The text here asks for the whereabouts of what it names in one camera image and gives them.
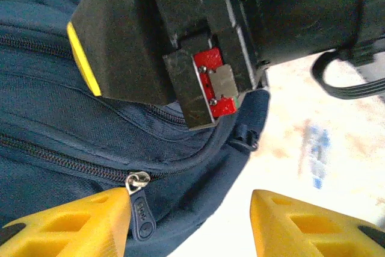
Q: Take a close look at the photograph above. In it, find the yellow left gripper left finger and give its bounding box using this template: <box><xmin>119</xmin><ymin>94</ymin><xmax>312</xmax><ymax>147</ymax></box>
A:
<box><xmin>0</xmin><ymin>187</ymin><xmax>134</xmax><ymax>257</ymax></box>

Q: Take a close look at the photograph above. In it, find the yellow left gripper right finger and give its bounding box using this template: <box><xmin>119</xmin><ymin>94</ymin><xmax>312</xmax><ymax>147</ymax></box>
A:
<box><xmin>250</xmin><ymin>188</ymin><xmax>385</xmax><ymax>257</ymax></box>

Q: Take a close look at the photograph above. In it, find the black flat ribbon cable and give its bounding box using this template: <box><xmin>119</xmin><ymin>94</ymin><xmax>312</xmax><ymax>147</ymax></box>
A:
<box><xmin>310</xmin><ymin>48</ymin><xmax>385</xmax><ymax>101</ymax></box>

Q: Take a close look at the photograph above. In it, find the navy blue backpack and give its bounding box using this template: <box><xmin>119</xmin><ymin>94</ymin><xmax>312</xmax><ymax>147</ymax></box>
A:
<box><xmin>0</xmin><ymin>0</ymin><xmax>271</xmax><ymax>257</ymax></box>

